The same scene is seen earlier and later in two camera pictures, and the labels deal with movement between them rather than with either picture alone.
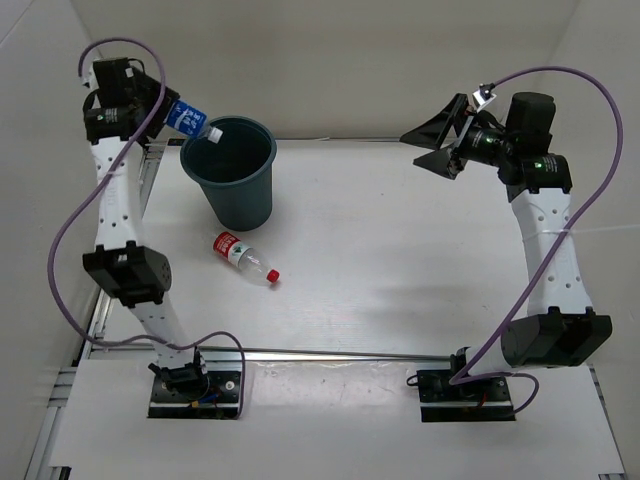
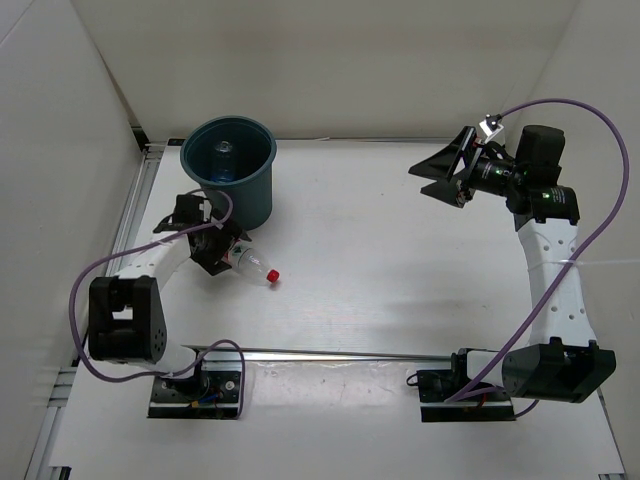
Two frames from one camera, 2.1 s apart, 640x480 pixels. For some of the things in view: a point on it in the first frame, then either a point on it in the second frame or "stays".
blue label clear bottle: x=192 y=120 → x=223 y=168
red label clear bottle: x=250 y=261 stays
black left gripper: x=157 y=121 → x=212 y=261
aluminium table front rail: x=271 y=355 stays
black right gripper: x=434 y=133 → x=443 y=167
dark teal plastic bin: x=236 y=173 stays
